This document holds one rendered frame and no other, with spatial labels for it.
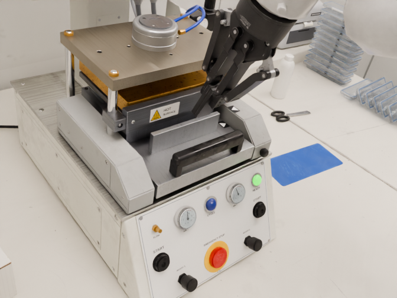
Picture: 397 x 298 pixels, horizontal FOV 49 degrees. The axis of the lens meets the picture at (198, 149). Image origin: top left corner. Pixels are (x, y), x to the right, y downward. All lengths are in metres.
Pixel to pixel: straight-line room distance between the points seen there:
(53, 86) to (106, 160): 0.34
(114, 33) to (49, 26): 0.55
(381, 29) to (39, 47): 1.07
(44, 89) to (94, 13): 0.20
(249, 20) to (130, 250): 0.40
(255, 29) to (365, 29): 0.16
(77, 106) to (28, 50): 0.56
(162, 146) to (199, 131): 0.08
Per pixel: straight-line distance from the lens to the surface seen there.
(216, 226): 0.82
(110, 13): 0.93
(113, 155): 0.70
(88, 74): 0.82
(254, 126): 0.84
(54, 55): 1.39
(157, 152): 0.76
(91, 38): 0.79
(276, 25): 0.55
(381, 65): 3.27
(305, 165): 1.19
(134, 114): 0.71
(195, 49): 0.79
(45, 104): 0.94
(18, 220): 0.95
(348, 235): 1.05
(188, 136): 0.79
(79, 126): 0.76
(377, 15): 0.44
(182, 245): 0.78
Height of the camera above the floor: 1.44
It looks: 37 degrees down
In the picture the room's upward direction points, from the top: 11 degrees clockwise
